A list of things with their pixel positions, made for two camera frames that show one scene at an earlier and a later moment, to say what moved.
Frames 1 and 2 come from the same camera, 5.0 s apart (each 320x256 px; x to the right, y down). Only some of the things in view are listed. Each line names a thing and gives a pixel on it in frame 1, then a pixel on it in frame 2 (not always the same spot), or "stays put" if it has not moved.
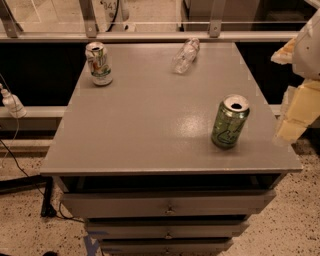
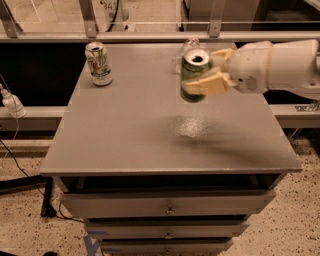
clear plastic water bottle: (186, 55) stays put
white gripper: (307, 53) → (249, 68)
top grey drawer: (172, 202) stays put
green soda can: (231, 118) → (196, 63)
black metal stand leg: (29, 182) stays put
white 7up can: (99, 63) stays put
